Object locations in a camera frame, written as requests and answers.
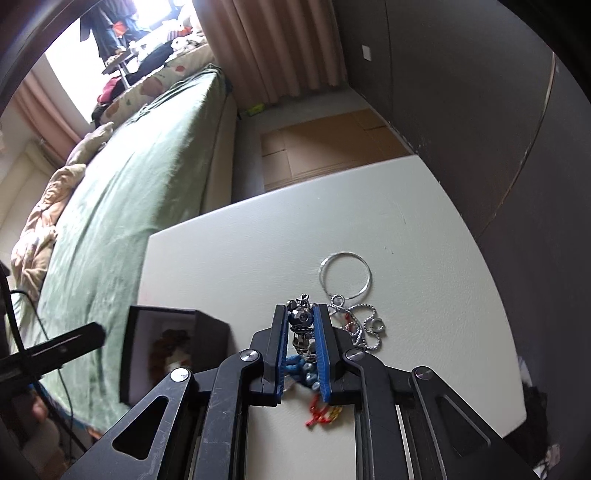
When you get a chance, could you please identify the cream printed cushion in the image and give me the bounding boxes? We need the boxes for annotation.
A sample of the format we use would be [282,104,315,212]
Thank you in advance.
[98,46,219,124]

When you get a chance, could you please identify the red yellow plastic chain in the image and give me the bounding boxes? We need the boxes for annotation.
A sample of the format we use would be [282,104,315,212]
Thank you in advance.
[305,396,345,428]

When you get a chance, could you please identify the narrow pink curtain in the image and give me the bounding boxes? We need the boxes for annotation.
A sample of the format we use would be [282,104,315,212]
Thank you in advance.
[9,71,89,168]

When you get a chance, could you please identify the bed with green cover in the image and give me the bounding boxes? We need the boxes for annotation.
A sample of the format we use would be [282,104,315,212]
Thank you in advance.
[34,65,232,430]

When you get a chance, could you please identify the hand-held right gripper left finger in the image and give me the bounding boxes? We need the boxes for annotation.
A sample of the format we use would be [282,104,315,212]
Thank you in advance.
[60,304,289,480]

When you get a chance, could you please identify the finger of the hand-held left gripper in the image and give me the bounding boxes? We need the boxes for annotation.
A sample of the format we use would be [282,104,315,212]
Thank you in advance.
[0,322,106,384]

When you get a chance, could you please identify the pile of clothes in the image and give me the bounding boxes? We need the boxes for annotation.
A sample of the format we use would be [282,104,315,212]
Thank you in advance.
[91,23,209,121]

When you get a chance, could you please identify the metal stand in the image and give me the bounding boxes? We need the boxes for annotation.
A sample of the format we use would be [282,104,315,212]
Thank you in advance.
[102,46,140,89]

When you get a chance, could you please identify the hanging dark clothes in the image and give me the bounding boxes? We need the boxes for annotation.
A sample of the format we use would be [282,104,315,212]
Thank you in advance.
[78,0,154,59]

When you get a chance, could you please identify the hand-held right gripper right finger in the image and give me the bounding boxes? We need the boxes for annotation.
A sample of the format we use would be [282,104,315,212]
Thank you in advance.
[314,302,550,480]

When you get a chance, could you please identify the large silver hoop bangle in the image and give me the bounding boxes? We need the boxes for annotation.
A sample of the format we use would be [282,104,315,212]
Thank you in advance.
[318,251,373,302]

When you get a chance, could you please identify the wide pink curtain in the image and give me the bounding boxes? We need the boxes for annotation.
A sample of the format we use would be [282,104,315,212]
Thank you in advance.
[194,0,348,108]

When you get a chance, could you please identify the black jewelry box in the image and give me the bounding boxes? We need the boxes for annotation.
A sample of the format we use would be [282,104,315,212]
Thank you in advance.
[119,305,232,408]

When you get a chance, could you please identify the black cable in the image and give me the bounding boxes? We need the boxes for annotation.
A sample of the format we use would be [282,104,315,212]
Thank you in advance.
[0,265,93,464]

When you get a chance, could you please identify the white low table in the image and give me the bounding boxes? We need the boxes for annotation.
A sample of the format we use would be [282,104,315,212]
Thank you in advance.
[139,154,529,480]

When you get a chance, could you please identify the beige quilt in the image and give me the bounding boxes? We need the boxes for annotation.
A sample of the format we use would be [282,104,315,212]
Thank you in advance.
[11,122,116,296]

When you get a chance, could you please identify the dark grey wardrobe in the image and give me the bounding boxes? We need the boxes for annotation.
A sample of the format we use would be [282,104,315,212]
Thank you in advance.
[332,0,591,370]

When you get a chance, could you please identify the silver twisted chain necklace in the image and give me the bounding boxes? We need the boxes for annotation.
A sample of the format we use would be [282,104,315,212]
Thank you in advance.
[329,295,387,355]

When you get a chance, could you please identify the silver and blue bead bracelet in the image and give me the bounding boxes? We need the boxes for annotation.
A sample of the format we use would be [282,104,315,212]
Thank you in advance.
[284,293,321,389]

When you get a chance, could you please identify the beige bed base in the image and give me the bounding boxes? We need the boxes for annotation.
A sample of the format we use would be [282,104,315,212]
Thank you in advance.
[202,85,242,215]

